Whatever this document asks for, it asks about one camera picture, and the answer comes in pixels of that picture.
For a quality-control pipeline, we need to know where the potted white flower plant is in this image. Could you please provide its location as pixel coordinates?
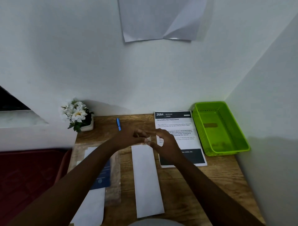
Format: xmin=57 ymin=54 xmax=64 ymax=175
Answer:
xmin=60 ymin=99 xmax=95 ymax=133

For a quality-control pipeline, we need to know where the person's grey shirt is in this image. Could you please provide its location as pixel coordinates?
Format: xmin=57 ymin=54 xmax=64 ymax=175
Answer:
xmin=129 ymin=218 xmax=184 ymax=226

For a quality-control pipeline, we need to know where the person's left forearm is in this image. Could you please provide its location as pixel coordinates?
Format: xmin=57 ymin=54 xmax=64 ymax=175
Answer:
xmin=7 ymin=137 xmax=131 ymax=226

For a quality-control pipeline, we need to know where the person's left hand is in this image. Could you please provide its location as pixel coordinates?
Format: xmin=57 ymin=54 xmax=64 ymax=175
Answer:
xmin=111 ymin=127 xmax=149 ymax=152

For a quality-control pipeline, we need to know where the printed paper sheet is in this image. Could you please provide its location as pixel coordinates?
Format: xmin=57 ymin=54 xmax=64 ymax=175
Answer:
xmin=154 ymin=110 xmax=208 ymax=169

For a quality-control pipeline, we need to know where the person's right forearm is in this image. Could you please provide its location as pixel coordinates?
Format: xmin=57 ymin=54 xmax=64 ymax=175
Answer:
xmin=172 ymin=158 xmax=266 ymax=226

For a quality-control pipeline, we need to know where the single white envelope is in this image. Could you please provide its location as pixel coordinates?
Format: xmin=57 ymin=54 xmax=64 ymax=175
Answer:
xmin=131 ymin=144 xmax=165 ymax=219

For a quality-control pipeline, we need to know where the green plastic tray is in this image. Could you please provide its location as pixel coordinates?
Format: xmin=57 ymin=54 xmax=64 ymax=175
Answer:
xmin=192 ymin=101 xmax=251 ymax=157

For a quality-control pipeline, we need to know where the dark window with grille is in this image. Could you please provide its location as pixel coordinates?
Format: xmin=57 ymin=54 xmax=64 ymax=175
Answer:
xmin=0 ymin=85 xmax=31 ymax=111

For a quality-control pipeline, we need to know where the stack of white envelopes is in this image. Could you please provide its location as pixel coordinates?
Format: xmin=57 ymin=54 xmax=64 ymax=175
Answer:
xmin=70 ymin=147 xmax=106 ymax=226

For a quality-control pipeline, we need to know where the white paper sheet on wall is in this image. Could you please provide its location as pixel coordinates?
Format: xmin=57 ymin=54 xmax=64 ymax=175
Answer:
xmin=117 ymin=0 xmax=208 ymax=43

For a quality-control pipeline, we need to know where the dark red mattress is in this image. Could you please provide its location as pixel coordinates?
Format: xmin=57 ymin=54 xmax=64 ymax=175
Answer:
xmin=0 ymin=149 xmax=73 ymax=219

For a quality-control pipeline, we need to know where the person's right hand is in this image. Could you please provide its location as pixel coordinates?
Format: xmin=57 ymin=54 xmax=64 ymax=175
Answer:
xmin=146 ymin=128 xmax=182 ymax=166

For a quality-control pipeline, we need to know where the blue and white label card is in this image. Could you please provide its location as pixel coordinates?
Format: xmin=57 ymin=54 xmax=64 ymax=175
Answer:
xmin=89 ymin=159 xmax=111 ymax=190

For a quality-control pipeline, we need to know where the clear plastic bag with card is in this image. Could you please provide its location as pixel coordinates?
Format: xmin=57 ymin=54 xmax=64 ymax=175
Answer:
xmin=67 ymin=143 xmax=122 ymax=208

